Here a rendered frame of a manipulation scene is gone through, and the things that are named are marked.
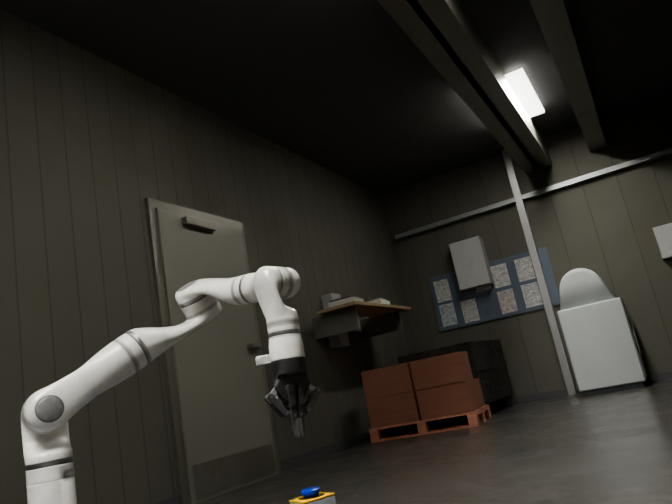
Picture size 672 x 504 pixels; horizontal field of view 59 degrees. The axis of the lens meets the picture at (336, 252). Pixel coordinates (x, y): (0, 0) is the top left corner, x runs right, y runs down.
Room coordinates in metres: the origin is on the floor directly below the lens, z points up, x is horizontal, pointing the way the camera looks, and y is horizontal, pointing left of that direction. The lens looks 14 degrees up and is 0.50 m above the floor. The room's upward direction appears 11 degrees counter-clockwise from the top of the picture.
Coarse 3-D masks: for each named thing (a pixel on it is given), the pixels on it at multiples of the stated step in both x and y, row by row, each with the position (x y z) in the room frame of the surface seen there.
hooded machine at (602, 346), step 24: (576, 288) 6.72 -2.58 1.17; (600, 288) 6.61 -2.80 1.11; (576, 312) 6.72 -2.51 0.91; (600, 312) 6.61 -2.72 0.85; (624, 312) 6.51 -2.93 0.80; (576, 336) 6.75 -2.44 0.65; (600, 336) 6.64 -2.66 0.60; (624, 336) 6.54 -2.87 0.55; (576, 360) 6.78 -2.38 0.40; (600, 360) 6.67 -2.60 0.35; (624, 360) 6.57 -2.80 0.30; (600, 384) 6.70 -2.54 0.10; (624, 384) 6.61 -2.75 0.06
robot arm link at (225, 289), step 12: (240, 276) 1.33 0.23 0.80; (180, 288) 1.47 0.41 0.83; (192, 288) 1.42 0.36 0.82; (204, 288) 1.39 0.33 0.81; (216, 288) 1.37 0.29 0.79; (228, 288) 1.34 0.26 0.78; (180, 300) 1.45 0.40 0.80; (192, 300) 1.44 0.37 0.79; (228, 300) 1.36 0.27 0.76; (240, 300) 1.33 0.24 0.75
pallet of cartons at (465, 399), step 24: (432, 360) 5.89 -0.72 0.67; (456, 360) 5.80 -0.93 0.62; (384, 384) 6.09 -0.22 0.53; (408, 384) 6.00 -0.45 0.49; (432, 384) 5.92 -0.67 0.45; (456, 384) 5.83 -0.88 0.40; (384, 408) 6.11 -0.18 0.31; (408, 408) 6.02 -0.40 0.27; (432, 408) 5.95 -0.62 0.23; (456, 408) 5.85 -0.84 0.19; (480, 408) 6.08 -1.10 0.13; (384, 432) 6.46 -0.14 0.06; (408, 432) 6.37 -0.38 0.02; (432, 432) 5.95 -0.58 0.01
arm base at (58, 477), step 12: (48, 468) 1.25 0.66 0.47; (60, 468) 1.27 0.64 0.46; (72, 468) 1.30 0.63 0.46; (36, 480) 1.25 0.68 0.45; (48, 480) 1.25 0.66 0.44; (60, 480) 1.27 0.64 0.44; (72, 480) 1.29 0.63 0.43; (36, 492) 1.25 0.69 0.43; (48, 492) 1.25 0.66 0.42; (60, 492) 1.26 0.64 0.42; (72, 492) 1.29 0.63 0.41
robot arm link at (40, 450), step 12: (24, 420) 1.25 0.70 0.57; (24, 432) 1.29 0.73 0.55; (36, 432) 1.29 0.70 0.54; (48, 432) 1.28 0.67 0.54; (60, 432) 1.32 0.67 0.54; (24, 444) 1.29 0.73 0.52; (36, 444) 1.29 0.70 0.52; (48, 444) 1.29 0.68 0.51; (60, 444) 1.30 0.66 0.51; (24, 456) 1.27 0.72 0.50; (36, 456) 1.25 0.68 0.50; (48, 456) 1.25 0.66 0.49; (60, 456) 1.27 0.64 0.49; (72, 456) 1.30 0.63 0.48; (36, 468) 1.25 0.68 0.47
